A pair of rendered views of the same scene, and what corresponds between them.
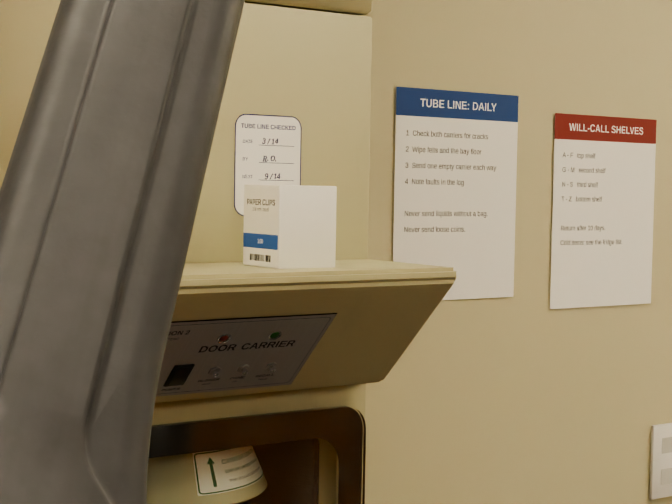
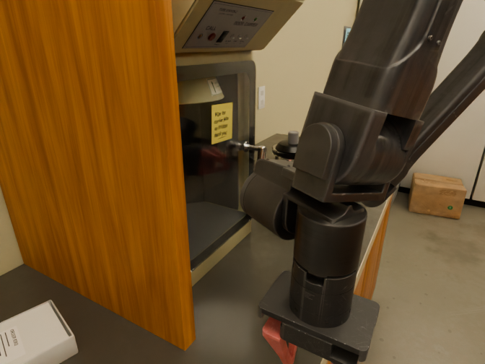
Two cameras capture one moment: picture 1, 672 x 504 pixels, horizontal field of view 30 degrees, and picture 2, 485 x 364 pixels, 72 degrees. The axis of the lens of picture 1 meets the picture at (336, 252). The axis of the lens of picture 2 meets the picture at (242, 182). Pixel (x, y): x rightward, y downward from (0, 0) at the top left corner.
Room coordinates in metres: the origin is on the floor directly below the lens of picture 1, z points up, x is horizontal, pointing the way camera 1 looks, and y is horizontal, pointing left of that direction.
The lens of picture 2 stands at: (0.32, 0.34, 1.42)
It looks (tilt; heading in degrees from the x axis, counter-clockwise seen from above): 23 degrees down; 335
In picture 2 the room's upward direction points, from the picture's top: straight up
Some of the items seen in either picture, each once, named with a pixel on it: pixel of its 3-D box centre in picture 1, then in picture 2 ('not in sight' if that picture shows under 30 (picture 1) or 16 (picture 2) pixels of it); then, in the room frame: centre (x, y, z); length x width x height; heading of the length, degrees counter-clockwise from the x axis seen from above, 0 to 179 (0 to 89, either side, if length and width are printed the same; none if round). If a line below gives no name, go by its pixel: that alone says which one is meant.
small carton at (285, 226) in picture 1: (289, 225); not in sight; (0.93, 0.03, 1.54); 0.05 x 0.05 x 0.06; 35
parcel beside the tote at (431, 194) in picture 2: not in sight; (435, 194); (2.09, -2.44, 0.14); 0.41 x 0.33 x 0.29; 41
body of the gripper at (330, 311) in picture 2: not in sight; (320, 289); (0.52, 0.16, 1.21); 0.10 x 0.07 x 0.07; 35
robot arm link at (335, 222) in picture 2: not in sight; (322, 230); (0.52, 0.16, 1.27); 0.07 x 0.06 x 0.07; 8
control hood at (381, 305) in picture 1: (236, 336); (239, 20); (0.90, 0.07, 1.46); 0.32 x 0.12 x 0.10; 125
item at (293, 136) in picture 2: not in sight; (292, 144); (1.04, -0.15, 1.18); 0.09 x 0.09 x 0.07
